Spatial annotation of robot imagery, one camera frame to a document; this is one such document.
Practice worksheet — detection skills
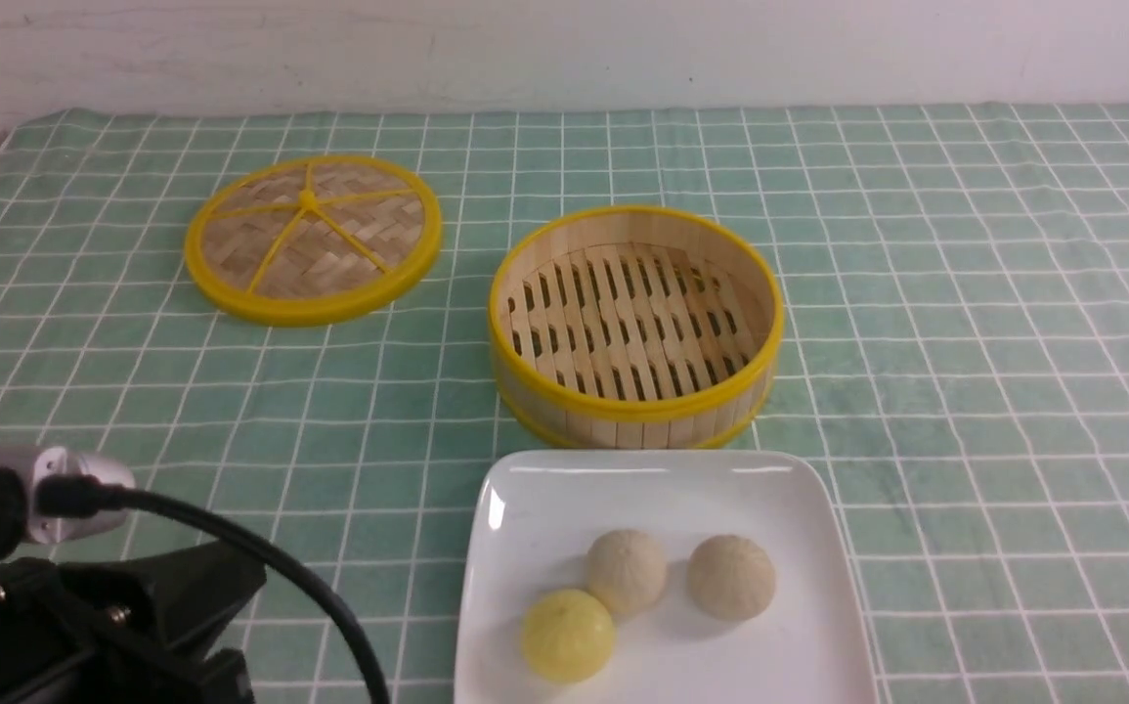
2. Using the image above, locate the yellow-rimmed bamboo steamer lid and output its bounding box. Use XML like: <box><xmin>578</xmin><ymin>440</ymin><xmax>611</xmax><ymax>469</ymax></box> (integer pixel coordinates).
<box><xmin>183</xmin><ymin>153</ymin><xmax>443</xmax><ymax>327</ymax></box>

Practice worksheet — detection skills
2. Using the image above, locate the white steamed bun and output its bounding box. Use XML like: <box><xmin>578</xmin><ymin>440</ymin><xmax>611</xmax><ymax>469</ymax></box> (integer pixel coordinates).
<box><xmin>586</xmin><ymin>529</ymin><xmax>669</xmax><ymax>618</ymax></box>
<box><xmin>686</xmin><ymin>534</ymin><xmax>777</xmax><ymax>623</ymax></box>

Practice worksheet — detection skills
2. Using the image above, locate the yellow-rimmed bamboo steamer basket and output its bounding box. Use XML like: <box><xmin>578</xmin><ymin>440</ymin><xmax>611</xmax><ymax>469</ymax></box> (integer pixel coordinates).
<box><xmin>487</xmin><ymin>205</ymin><xmax>786</xmax><ymax>450</ymax></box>

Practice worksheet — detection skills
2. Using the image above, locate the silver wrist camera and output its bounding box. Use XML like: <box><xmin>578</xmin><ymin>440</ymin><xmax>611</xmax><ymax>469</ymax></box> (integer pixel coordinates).
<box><xmin>0</xmin><ymin>445</ymin><xmax>135</xmax><ymax>560</ymax></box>

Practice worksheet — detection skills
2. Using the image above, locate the black camera cable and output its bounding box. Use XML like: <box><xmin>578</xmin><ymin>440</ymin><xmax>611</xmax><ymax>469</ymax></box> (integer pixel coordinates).
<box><xmin>36</xmin><ymin>475</ymin><xmax>392</xmax><ymax>704</ymax></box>

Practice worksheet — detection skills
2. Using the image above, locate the white square plate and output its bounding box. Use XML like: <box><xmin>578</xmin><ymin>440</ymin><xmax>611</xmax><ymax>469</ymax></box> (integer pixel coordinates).
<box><xmin>454</xmin><ymin>450</ymin><xmax>879</xmax><ymax>703</ymax></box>

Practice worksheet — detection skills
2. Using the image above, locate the green checkered tablecloth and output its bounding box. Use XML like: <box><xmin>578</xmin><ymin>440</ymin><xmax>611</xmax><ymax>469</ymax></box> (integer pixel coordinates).
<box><xmin>0</xmin><ymin>104</ymin><xmax>1129</xmax><ymax>703</ymax></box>

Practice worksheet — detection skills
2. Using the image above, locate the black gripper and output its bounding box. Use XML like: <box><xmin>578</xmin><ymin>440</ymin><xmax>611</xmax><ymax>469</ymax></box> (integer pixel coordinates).
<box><xmin>0</xmin><ymin>543</ymin><xmax>266</xmax><ymax>703</ymax></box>

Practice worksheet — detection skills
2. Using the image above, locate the yellow steamed bun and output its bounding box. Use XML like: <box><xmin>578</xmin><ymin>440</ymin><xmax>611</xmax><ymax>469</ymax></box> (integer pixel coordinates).
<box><xmin>519</xmin><ymin>589</ymin><xmax>618</xmax><ymax>684</ymax></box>

